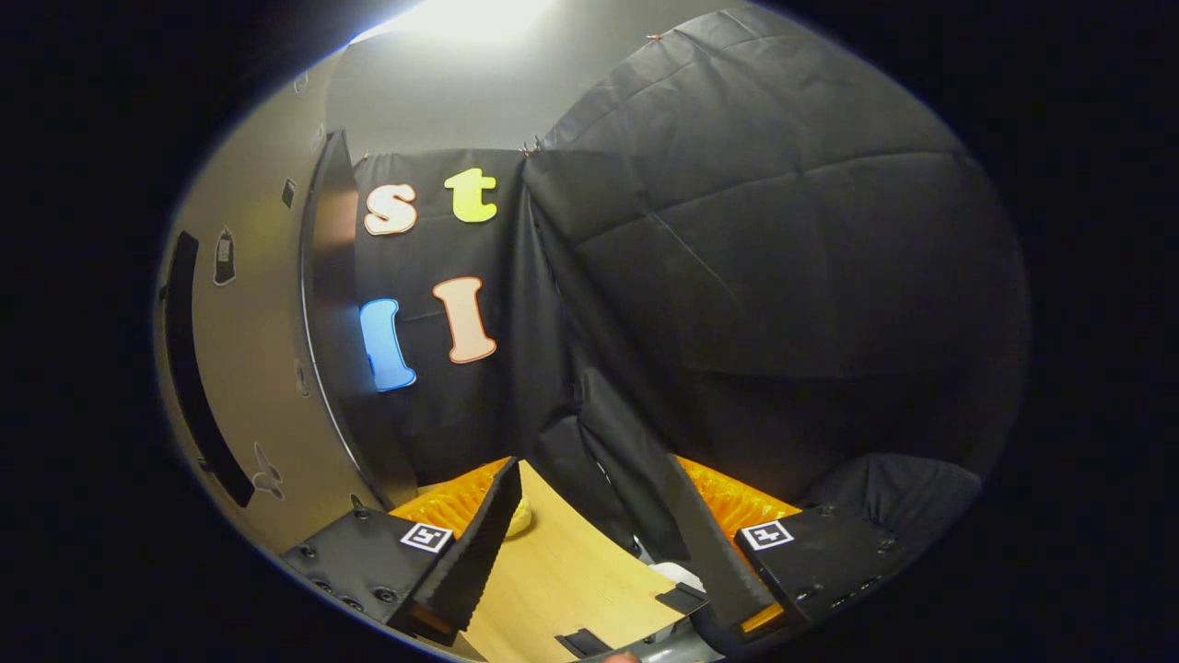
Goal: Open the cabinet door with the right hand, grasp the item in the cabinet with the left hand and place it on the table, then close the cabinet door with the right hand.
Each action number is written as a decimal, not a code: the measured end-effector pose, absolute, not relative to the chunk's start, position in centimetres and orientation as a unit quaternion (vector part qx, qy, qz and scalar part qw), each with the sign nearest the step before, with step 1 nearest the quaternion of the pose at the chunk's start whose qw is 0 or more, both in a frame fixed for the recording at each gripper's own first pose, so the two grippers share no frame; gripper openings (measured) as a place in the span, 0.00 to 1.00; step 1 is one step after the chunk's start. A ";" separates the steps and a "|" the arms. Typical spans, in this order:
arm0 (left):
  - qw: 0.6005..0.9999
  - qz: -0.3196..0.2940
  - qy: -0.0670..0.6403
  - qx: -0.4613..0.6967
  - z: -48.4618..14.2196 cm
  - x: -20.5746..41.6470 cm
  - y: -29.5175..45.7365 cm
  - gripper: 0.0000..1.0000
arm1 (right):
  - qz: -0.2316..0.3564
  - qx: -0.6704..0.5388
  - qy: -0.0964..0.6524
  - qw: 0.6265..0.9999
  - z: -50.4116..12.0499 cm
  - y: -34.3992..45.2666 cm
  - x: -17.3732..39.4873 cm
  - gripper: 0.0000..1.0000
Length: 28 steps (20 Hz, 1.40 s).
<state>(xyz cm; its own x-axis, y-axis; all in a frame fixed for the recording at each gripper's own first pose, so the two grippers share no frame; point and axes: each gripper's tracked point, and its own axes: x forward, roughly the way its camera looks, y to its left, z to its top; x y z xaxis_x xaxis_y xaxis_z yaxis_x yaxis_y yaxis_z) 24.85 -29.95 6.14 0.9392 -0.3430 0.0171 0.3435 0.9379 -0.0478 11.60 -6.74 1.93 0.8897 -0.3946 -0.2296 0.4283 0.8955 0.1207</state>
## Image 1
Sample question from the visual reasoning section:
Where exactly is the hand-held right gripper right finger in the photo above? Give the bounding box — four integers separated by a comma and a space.
665, 454, 913, 636

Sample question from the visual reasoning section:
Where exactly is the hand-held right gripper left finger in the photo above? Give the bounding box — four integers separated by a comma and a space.
281, 458, 523, 646

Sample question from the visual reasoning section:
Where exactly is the black cabinet door handle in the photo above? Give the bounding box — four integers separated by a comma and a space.
164, 230, 254, 509

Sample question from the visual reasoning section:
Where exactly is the dark grey cabinet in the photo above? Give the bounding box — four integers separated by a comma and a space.
299, 129, 420, 509

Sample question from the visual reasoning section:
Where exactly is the black backdrop cloth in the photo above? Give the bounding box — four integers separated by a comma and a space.
355, 9, 1033, 563

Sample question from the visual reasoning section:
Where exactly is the black strap piece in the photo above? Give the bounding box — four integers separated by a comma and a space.
555, 629, 613, 658
656, 583, 710, 616

